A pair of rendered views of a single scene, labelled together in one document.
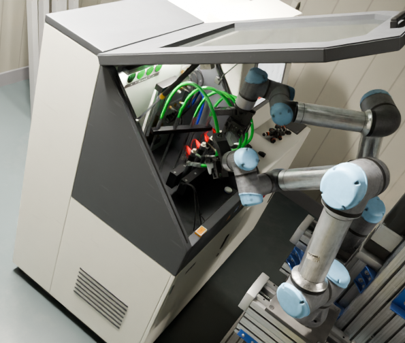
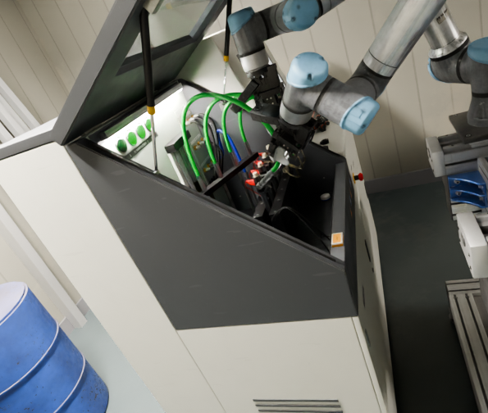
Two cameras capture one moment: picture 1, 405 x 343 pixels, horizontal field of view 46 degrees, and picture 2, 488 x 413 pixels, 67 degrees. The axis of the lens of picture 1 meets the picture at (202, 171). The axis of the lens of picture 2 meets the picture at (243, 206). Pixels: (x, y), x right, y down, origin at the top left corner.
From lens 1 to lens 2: 0.89 m
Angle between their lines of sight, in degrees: 12
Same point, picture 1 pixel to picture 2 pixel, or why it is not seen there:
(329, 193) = not seen: outside the picture
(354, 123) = not seen: outside the picture
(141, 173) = (212, 227)
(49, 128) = (93, 277)
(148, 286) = (338, 356)
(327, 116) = not seen: outside the picture
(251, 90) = (248, 36)
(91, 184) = (180, 296)
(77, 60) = (44, 170)
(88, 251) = (244, 374)
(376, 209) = not seen: outside the picture
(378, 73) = (354, 28)
